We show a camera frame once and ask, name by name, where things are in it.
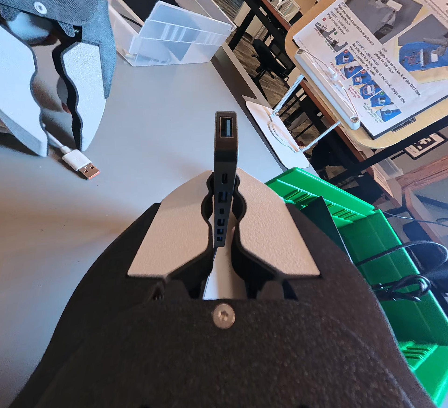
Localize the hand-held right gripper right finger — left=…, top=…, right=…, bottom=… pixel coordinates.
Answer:
left=231, top=167, right=321, bottom=280

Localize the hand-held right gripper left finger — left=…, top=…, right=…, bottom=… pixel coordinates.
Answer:
left=126, top=169, right=215, bottom=280

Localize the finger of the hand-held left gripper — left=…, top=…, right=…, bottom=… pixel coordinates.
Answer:
left=0, top=25, right=48, bottom=157
left=52, top=41, right=108, bottom=152

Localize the white usb cable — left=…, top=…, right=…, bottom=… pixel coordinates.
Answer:
left=41, top=119, right=100, bottom=180

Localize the grey usb hub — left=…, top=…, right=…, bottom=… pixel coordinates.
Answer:
left=213, top=111, right=238, bottom=248

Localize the clear plastic bin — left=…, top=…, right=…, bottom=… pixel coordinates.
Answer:
left=105, top=0, right=236, bottom=66

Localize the green plastic bin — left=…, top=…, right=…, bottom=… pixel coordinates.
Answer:
left=264, top=167, right=448, bottom=408

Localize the black usb cable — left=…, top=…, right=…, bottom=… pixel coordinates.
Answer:
left=357, top=239, right=448, bottom=302

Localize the black bin divider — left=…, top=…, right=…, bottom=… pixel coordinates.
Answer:
left=301, top=195, right=354, bottom=262

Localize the square black-white marker tag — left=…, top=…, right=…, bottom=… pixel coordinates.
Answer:
left=405, top=133, right=446, bottom=159

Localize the black office chair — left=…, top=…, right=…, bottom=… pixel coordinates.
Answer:
left=253, top=39, right=291, bottom=81

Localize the printed instruction sheet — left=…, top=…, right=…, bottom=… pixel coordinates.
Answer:
left=293, top=0, right=448, bottom=137

